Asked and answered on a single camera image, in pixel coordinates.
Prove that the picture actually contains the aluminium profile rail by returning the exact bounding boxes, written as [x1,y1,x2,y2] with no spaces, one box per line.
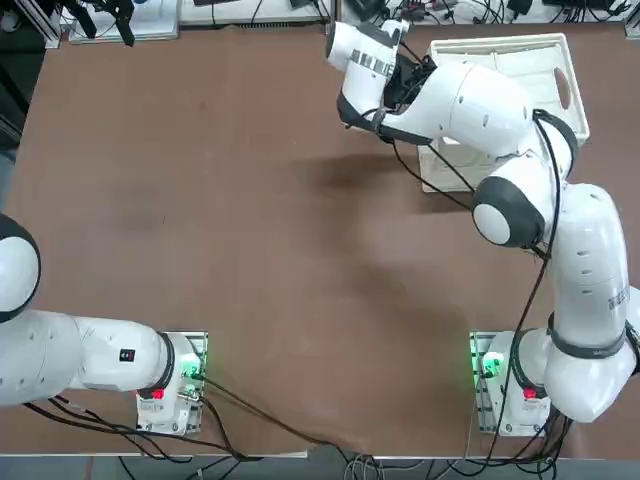
[14,0,61,50]

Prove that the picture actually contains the black base cable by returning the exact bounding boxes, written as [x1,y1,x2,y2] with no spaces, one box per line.
[22,397,194,461]
[198,374,381,480]
[197,392,264,461]

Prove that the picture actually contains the white flat tray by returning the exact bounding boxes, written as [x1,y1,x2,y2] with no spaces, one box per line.
[68,0,180,45]

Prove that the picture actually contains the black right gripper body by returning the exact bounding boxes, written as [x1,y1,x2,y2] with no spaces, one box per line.
[385,53,436,109]

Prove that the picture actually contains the white folding storage box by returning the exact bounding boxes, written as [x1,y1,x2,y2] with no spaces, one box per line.
[417,32,592,194]

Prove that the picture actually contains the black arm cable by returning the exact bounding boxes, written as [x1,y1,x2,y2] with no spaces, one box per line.
[389,39,481,211]
[487,112,564,459]

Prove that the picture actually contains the black camera stand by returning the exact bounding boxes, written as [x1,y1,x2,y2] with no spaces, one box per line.
[62,0,137,49]

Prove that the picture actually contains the aluminium profile post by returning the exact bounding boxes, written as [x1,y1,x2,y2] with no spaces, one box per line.
[325,0,347,29]

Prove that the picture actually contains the white shelf board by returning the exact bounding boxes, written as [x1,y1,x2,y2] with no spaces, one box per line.
[178,0,331,26]

